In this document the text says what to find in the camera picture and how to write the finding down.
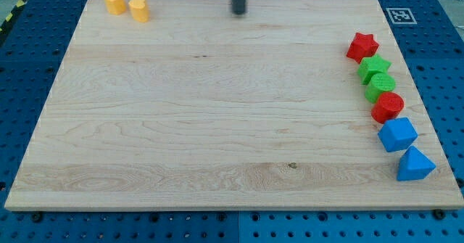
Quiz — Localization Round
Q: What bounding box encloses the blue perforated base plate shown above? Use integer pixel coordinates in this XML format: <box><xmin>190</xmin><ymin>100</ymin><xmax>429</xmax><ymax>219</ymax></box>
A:
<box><xmin>1</xmin><ymin>0</ymin><xmax>463</xmax><ymax>242</ymax></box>

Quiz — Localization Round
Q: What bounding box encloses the blue cube block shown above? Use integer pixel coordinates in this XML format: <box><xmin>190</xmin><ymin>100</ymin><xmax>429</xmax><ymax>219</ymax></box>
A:
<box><xmin>378</xmin><ymin>118</ymin><xmax>418</xmax><ymax>152</ymax></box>

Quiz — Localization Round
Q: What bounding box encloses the red star block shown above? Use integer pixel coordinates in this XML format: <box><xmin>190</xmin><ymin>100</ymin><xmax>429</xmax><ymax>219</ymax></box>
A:
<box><xmin>346</xmin><ymin>32</ymin><xmax>379</xmax><ymax>64</ymax></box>

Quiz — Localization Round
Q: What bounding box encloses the green star block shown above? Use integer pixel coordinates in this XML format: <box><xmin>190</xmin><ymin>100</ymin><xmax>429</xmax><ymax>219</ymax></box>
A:
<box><xmin>357</xmin><ymin>54</ymin><xmax>392</xmax><ymax>85</ymax></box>

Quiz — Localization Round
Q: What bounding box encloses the blue triangle block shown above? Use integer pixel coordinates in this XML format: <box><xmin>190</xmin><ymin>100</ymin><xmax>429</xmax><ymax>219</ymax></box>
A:
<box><xmin>397</xmin><ymin>146</ymin><xmax>436</xmax><ymax>181</ymax></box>

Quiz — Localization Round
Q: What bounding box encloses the light wooden board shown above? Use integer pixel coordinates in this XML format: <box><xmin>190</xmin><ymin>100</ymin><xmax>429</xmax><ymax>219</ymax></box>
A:
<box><xmin>5</xmin><ymin>0</ymin><xmax>463</xmax><ymax>212</ymax></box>

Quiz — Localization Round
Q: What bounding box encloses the green cylinder block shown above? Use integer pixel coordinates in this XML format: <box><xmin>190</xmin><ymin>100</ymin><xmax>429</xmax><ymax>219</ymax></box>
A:
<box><xmin>365</xmin><ymin>73</ymin><xmax>396</xmax><ymax>104</ymax></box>

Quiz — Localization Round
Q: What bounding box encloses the white fiducial marker tag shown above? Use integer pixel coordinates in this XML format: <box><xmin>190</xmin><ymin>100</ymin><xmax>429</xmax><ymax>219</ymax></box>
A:
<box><xmin>386</xmin><ymin>7</ymin><xmax>417</xmax><ymax>25</ymax></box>

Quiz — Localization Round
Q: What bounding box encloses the red cylinder block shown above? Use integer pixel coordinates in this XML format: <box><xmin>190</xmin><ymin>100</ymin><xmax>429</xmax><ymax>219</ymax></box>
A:
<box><xmin>371</xmin><ymin>92</ymin><xmax>405</xmax><ymax>123</ymax></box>

